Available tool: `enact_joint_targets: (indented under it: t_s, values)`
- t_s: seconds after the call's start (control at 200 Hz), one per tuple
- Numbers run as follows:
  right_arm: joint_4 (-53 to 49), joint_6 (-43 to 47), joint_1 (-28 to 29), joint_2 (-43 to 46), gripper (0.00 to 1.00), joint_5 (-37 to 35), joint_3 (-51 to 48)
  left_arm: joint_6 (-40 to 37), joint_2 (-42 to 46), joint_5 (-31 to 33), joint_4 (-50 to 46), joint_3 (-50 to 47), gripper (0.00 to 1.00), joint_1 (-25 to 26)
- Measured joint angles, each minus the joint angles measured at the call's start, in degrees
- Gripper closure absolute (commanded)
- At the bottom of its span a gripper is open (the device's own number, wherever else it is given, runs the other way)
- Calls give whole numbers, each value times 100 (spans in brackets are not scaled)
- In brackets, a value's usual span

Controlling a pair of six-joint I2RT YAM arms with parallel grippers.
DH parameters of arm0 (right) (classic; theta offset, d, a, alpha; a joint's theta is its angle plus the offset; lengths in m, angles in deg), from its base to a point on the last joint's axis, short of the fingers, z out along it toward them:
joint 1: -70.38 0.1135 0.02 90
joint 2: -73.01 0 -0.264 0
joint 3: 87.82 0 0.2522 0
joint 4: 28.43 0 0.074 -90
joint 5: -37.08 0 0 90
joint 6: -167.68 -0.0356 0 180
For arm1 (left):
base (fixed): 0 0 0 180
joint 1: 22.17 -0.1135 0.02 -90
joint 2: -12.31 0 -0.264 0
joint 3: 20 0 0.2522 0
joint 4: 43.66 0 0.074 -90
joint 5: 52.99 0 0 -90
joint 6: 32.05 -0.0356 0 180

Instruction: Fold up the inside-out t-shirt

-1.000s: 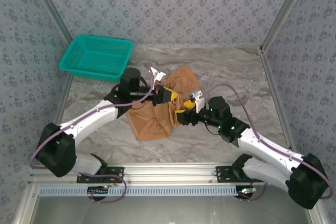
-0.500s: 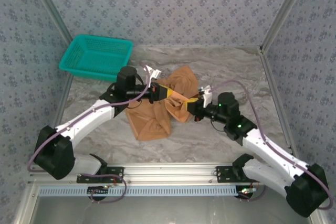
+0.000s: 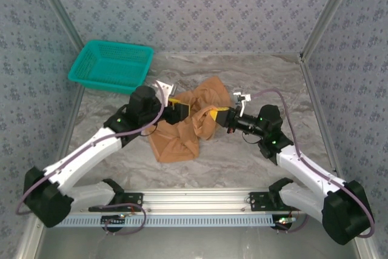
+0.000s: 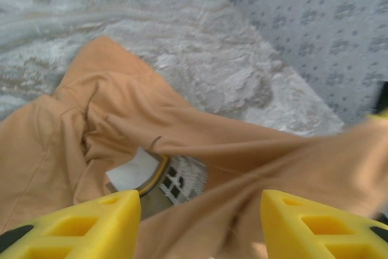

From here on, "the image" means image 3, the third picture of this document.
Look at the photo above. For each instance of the orange t-shirt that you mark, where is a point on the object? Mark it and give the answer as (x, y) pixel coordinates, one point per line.
(172, 146)

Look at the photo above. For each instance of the teal plastic mesh basket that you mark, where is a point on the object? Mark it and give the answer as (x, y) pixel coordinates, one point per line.
(100, 59)

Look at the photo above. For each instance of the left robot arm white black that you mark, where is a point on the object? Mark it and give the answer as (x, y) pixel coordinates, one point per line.
(85, 150)

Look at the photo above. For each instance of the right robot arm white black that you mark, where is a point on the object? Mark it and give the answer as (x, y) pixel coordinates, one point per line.
(303, 168)

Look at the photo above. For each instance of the small circuit board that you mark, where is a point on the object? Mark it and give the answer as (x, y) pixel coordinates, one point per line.
(285, 221)
(113, 219)

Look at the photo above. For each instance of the brushed metal panel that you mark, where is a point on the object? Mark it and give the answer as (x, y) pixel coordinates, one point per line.
(197, 240)

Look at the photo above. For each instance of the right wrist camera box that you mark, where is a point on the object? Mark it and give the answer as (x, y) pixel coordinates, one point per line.
(242, 97)

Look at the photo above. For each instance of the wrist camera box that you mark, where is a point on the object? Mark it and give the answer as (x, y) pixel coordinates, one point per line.
(242, 97)
(165, 86)

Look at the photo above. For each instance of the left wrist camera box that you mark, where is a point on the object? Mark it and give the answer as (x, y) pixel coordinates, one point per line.
(165, 86)

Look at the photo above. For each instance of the thin aluminium table end rail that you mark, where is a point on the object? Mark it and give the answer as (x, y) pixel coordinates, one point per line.
(227, 55)

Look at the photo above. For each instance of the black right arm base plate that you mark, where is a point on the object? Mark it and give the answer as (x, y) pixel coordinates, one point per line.
(257, 203)

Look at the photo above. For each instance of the wide aluminium mounting rail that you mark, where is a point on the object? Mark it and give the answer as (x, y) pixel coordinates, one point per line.
(197, 201)

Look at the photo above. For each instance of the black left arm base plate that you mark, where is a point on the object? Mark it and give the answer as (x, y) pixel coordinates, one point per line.
(133, 199)

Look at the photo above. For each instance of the slanted aluminium frame post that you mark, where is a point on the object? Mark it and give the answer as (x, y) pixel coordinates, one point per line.
(327, 13)
(62, 13)

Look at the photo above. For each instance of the short aluminium frame leg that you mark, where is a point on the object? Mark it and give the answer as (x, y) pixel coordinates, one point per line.
(368, 251)
(27, 247)

